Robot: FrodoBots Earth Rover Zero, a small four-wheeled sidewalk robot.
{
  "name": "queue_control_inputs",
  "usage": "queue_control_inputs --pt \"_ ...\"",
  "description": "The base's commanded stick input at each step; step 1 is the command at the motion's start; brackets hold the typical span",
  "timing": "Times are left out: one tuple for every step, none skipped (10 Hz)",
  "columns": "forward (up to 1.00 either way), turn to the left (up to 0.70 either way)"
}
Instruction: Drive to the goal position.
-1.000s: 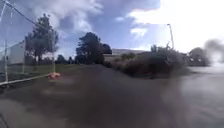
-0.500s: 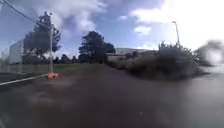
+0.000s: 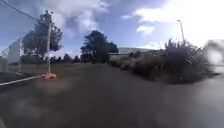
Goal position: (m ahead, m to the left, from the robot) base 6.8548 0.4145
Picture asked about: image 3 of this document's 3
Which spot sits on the pale low building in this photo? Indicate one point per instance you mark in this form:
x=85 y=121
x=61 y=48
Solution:
x=130 y=50

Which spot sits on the dense dark tree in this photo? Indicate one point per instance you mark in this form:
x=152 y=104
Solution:
x=96 y=46

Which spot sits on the dark grey asphalt path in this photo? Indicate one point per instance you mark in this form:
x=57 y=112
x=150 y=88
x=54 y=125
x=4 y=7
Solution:
x=110 y=100

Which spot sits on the distant row of trees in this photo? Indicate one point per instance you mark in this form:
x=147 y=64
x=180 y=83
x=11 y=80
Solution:
x=66 y=59

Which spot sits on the orange object on ground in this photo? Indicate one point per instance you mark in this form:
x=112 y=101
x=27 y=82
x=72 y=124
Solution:
x=50 y=76

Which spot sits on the grey utility pole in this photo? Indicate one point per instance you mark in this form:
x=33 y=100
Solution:
x=49 y=43

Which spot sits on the row of bushes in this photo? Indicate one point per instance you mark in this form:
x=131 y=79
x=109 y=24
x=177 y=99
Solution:
x=180 y=63

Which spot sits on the street lamp pole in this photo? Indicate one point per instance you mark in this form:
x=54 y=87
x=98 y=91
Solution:
x=182 y=31

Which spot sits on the broad leafy tree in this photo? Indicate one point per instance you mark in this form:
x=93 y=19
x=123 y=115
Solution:
x=38 y=40

